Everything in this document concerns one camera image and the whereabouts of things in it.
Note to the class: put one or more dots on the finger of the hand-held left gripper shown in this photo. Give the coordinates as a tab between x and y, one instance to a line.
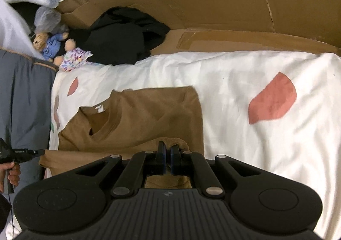
36	152

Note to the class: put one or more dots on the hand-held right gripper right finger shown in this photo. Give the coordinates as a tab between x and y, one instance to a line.
174	157

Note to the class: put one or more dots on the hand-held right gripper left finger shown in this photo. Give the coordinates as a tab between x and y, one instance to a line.
161	157

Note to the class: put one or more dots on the brown t-shirt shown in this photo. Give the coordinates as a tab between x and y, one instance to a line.
149	112

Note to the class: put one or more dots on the person's left hand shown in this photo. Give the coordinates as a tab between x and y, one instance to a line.
14	176

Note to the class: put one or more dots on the grey cushion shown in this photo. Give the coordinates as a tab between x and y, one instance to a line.
26	96

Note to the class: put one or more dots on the white bear-print blanket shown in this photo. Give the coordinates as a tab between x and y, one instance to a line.
239	149

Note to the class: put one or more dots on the floral cloth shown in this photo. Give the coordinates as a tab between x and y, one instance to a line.
73	59

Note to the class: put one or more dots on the teddy bear in blue shirt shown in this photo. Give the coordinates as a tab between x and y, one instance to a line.
50	44

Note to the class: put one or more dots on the black clothing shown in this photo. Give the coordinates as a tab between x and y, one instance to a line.
120	37

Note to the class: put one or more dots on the white curtain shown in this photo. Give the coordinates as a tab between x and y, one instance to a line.
10	24

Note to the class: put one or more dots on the clear plastic bag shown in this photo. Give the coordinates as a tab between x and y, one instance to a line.
48	17

